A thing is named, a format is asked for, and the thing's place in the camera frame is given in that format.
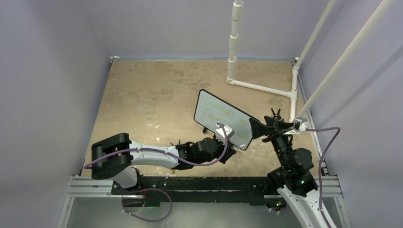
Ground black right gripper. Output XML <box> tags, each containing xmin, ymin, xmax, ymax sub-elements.
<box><xmin>249</xmin><ymin>115</ymin><xmax>294</xmax><ymax>169</ymax></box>

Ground black-framed whiteboard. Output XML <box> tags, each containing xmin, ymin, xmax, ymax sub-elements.
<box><xmin>193</xmin><ymin>89</ymin><xmax>252</xmax><ymax>151</ymax></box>

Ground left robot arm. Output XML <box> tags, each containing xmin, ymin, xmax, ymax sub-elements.
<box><xmin>84</xmin><ymin>133</ymin><xmax>236</xmax><ymax>180</ymax></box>

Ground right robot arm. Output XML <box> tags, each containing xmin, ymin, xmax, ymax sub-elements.
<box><xmin>249</xmin><ymin>114</ymin><xmax>336</xmax><ymax>228</ymax></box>

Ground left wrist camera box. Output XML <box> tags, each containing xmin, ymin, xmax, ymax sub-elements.
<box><xmin>214</xmin><ymin>125</ymin><xmax>235</xmax><ymax>142</ymax></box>

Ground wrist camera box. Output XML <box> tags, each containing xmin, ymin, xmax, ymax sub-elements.
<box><xmin>214</xmin><ymin>125</ymin><xmax>235</xmax><ymax>142</ymax></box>
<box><xmin>284</xmin><ymin>117</ymin><xmax>308</xmax><ymax>135</ymax></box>

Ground black-handled pliers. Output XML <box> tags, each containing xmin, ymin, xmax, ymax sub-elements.
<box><xmin>271</xmin><ymin>108</ymin><xmax>282</xmax><ymax>120</ymax></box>

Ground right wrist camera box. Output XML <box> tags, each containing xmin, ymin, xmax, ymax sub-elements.
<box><xmin>284</xmin><ymin>117</ymin><xmax>308</xmax><ymax>135</ymax></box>

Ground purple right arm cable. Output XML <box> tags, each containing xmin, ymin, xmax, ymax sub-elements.
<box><xmin>305</xmin><ymin>126</ymin><xmax>342</xmax><ymax>228</ymax></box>

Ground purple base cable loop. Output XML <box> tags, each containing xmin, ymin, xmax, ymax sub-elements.
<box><xmin>118</xmin><ymin>185</ymin><xmax>173</xmax><ymax>223</ymax></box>

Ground white PVC pipe frame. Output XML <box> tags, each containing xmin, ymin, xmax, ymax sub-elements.
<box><xmin>226</xmin><ymin>0</ymin><xmax>396</xmax><ymax>122</ymax></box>

